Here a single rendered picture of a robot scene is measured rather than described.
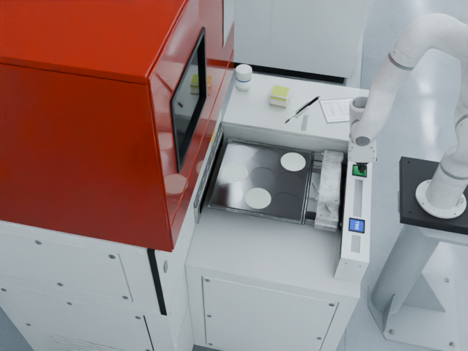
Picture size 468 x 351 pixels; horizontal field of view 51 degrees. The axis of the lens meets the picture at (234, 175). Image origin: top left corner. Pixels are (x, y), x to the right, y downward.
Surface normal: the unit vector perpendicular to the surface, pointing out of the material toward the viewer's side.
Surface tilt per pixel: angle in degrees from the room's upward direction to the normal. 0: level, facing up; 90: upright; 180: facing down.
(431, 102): 0
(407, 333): 0
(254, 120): 0
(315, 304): 90
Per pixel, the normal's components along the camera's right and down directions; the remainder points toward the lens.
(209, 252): 0.02, -0.65
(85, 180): -0.20, 0.74
